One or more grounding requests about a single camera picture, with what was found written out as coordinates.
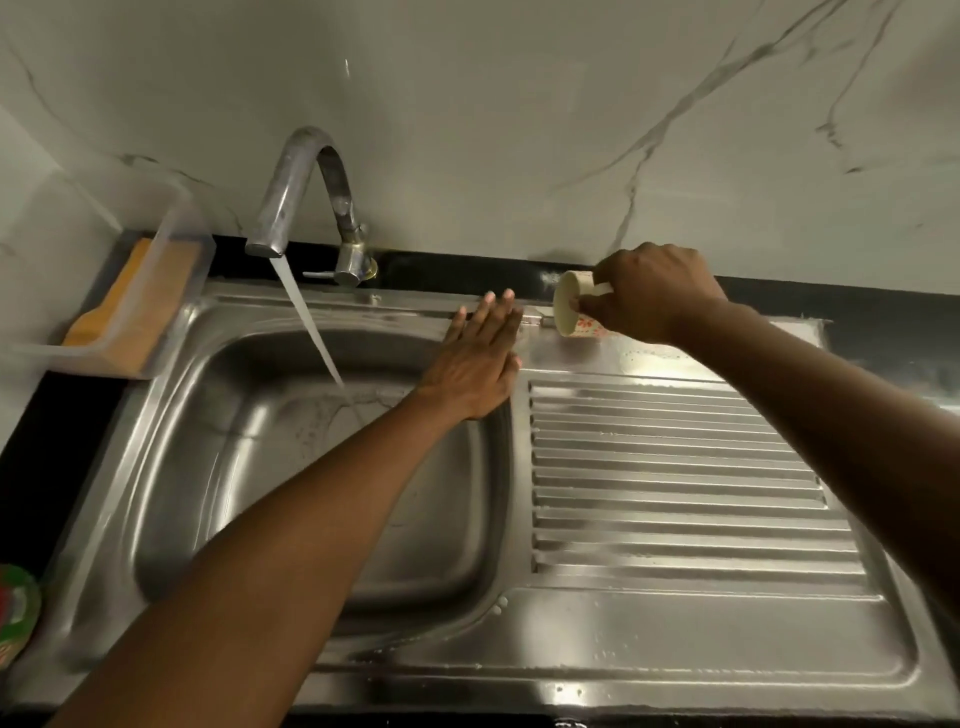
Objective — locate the red round soap tub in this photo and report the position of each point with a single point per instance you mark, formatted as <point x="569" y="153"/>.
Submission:
<point x="16" y="607"/>

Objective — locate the running water stream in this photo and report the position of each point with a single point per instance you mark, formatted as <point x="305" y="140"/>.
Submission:
<point x="307" y="322"/>

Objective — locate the cream floral mug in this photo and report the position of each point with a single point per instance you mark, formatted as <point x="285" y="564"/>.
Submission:
<point x="566" y="304"/>

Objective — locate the person's left forearm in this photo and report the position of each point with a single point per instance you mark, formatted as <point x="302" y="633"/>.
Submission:
<point x="240" y="570"/>

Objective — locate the clear plastic container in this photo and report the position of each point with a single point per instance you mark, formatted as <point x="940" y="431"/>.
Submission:
<point x="90" y="225"/>

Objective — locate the person's right hand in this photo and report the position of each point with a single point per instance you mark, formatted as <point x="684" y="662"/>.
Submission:
<point x="652" y="296"/>

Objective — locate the person's right forearm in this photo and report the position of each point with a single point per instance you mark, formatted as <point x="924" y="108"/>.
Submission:
<point x="840" y="420"/>

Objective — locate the stainless steel sink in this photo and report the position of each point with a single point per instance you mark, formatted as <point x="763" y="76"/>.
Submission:
<point x="675" y="562"/>

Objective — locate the orange sponge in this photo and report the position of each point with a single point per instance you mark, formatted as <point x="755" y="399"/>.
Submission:
<point x="112" y="300"/>

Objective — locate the person's left hand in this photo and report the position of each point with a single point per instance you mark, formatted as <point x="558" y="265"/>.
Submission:
<point x="476" y="367"/>

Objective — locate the chrome faucet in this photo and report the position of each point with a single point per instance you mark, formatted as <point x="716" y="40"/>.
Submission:
<point x="300" y="180"/>

